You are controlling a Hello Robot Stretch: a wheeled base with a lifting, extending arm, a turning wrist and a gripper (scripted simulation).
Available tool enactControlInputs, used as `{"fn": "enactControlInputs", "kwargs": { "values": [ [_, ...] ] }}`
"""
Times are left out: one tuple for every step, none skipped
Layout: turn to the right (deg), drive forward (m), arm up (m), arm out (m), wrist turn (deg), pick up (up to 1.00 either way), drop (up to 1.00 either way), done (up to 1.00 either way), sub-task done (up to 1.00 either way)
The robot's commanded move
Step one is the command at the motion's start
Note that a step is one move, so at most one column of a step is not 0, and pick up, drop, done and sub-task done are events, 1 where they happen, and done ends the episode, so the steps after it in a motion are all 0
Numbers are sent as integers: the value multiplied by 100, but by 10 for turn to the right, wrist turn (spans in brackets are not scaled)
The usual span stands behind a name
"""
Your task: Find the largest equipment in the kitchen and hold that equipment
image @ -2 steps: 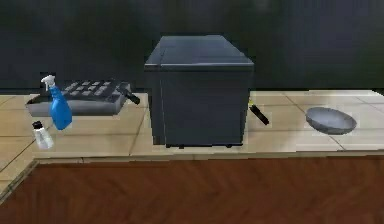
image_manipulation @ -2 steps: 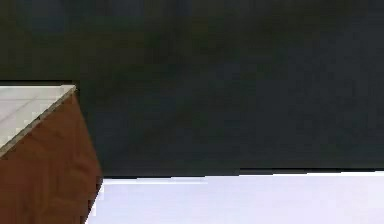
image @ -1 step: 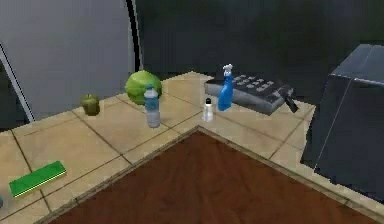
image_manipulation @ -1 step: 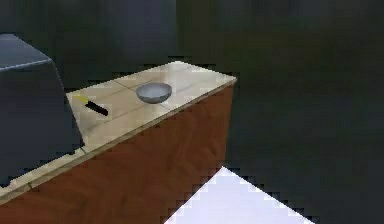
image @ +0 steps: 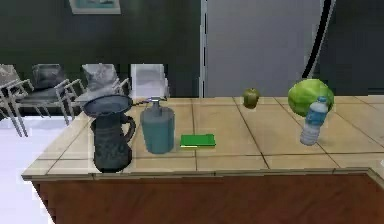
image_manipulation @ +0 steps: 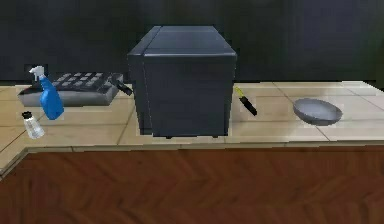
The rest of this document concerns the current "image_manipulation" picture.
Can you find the blue spray bottle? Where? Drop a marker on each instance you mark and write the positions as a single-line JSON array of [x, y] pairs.
[[50, 99]]

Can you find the grey toaster with black lever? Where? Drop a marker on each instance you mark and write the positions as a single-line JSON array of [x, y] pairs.
[[83, 91]]

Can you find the clear salt shaker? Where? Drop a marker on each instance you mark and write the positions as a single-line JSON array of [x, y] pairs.
[[32, 126]]

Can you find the grey bowl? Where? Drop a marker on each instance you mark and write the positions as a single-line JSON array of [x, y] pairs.
[[316, 111]]

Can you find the dark grey microwave oven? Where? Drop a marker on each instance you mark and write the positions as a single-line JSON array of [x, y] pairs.
[[186, 90]]

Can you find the tan tiled kitchen counter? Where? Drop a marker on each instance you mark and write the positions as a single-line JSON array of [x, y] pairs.
[[200, 166]]

